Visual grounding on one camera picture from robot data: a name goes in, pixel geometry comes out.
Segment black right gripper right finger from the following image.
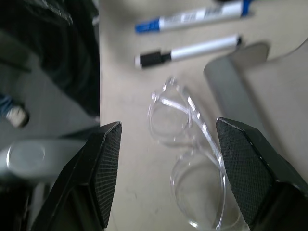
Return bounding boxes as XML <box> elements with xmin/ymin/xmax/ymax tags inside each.
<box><xmin>215</xmin><ymin>117</ymin><xmax>308</xmax><ymax>231</ymax></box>

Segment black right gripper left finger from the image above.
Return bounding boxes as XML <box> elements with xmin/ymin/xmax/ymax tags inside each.
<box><xmin>31</xmin><ymin>121</ymin><xmax>122</xmax><ymax>231</ymax></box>

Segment clear plastic glasses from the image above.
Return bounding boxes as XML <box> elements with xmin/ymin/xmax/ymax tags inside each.
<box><xmin>147</xmin><ymin>77</ymin><xmax>241</xmax><ymax>229</ymax></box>

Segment grey glasses case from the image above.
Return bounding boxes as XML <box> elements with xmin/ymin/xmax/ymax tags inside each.
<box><xmin>203</xmin><ymin>42</ymin><xmax>270</xmax><ymax>147</ymax></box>

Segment silver robot body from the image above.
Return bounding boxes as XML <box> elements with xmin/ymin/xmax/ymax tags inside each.
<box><xmin>0</xmin><ymin>137</ymin><xmax>97</xmax><ymax>183</ymax></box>

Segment person's grey shoe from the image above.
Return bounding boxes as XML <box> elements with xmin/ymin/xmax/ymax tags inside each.
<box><xmin>5</xmin><ymin>105</ymin><xmax>30</xmax><ymax>128</ymax></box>

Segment person's blue jeans leg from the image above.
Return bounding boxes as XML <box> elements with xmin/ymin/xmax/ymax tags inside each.
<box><xmin>0</xmin><ymin>94</ymin><xmax>14</xmax><ymax>117</ymax></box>

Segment black bulky object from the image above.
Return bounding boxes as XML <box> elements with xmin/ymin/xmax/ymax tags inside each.
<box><xmin>0</xmin><ymin>0</ymin><xmax>101</xmax><ymax>121</ymax></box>

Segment black whiteboard marker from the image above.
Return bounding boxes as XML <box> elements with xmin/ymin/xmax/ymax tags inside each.
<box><xmin>134</xmin><ymin>34</ymin><xmax>243</xmax><ymax>69</ymax></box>

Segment white plate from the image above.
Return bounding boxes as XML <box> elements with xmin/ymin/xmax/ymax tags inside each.
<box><xmin>264</xmin><ymin>14</ymin><xmax>308</xmax><ymax>62</ymax></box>

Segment blue whiteboard marker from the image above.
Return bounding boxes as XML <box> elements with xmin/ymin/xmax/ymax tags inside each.
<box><xmin>134</xmin><ymin>0</ymin><xmax>252</xmax><ymax>34</ymax></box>

